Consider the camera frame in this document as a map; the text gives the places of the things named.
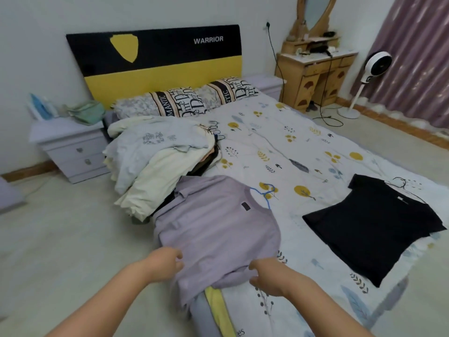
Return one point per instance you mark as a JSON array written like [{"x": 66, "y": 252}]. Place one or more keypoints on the black t-shirt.
[{"x": 372, "y": 228}]

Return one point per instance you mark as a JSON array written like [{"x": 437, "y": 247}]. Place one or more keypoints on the blue plastic bottle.
[{"x": 40, "y": 108}]

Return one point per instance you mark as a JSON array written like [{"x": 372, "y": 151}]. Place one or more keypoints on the person's left hand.
[{"x": 163, "y": 264}]

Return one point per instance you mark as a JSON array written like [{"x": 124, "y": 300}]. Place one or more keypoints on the black hair dryer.
[{"x": 321, "y": 49}]

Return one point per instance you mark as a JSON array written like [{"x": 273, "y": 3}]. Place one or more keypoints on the wooden cabinet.
[{"x": 308, "y": 80}]

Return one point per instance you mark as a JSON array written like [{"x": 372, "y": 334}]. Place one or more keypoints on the person's right hand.
[{"x": 277, "y": 277}]

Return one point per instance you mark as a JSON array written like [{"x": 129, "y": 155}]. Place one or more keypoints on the blue plastic hanger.
[{"x": 266, "y": 200}]

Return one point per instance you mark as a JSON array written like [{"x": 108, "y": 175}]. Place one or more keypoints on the person's right forearm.
[{"x": 326, "y": 312}]

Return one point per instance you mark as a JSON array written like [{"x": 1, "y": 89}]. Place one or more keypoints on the person's left forearm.
[{"x": 101, "y": 305}]

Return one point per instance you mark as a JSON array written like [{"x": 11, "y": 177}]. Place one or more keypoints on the black white printed pillow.
[
  {"x": 158, "y": 103},
  {"x": 228, "y": 91}
]

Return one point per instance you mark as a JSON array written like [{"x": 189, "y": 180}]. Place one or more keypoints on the purple curtain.
[{"x": 421, "y": 66}]

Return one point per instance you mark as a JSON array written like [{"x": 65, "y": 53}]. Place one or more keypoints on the lilac wardrobe door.
[{"x": 10, "y": 196}]

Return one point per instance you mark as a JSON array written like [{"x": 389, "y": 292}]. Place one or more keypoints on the white standing fan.
[{"x": 377, "y": 66}]

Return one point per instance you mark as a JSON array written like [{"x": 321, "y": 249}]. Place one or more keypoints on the grey bed sheet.
[{"x": 201, "y": 319}]

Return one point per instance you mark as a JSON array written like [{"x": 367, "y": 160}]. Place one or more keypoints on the yellow black bed headboard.
[{"x": 158, "y": 73}]

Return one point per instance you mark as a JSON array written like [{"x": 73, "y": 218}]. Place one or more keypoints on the wooden framed mirror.
[{"x": 315, "y": 10}]

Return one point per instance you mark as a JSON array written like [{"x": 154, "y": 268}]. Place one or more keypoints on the pale green plastic bag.
[{"x": 87, "y": 112}]

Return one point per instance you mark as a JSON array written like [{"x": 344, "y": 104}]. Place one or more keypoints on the grey cartoon print t-shirt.
[{"x": 147, "y": 147}]

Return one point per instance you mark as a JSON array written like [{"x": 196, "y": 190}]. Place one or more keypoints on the lilac t-shirt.
[{"x": 217, "y": 235}]

